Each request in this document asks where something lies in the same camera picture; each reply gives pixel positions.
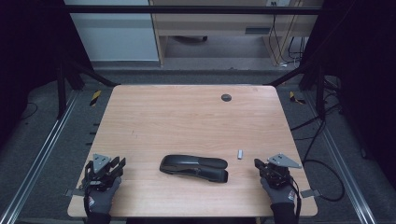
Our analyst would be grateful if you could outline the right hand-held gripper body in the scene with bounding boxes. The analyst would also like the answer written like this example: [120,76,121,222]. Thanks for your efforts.
[260,152,303,189]

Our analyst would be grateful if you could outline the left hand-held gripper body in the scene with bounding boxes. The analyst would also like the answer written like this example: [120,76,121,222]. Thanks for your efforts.
[81,153,123,191]

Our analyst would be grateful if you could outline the black stapler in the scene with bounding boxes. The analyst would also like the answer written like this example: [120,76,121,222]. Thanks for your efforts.
[159,154,230,184]

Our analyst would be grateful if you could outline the person's right hand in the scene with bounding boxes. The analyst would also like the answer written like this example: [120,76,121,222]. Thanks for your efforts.
[260,176,297,206]

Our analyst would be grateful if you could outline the person's left hand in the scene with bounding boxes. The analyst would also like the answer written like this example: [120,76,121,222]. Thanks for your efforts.
[83,176,122,217]

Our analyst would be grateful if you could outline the white cabinet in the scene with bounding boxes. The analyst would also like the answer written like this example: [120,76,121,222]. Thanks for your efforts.
[63,0,161,63]

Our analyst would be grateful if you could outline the light wooden desk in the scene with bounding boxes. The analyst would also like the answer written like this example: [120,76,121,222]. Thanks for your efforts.
[148,0,323,67]

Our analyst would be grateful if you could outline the grey metal table bracket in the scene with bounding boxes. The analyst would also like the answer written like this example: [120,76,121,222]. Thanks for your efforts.
[64,188,86,198]
[300,189,322,199]

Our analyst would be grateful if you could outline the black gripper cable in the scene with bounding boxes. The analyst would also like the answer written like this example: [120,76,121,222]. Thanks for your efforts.
[288,177,303,222]

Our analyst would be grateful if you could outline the thick black floor cable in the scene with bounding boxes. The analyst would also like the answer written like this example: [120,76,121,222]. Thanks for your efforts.
[289,102,347,203]

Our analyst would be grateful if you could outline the aluminium floor rail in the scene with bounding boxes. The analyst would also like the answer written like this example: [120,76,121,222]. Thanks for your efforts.
[0,90,80,224]
[303,91,378,224]

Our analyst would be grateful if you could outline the black metal frame strut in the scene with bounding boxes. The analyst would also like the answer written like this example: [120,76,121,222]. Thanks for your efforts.
[264,61,329,120]
[55,58,121,119]

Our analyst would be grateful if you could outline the thin black floor cable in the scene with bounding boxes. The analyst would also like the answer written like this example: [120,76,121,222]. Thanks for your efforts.
[20,101,39,121]

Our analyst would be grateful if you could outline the hanging black desk cables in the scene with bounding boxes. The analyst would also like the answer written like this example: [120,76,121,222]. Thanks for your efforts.
[268,2,308,67]

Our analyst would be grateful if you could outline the black horizontal frame bar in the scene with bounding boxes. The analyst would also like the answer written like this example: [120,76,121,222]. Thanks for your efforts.
[63,5,323,16]

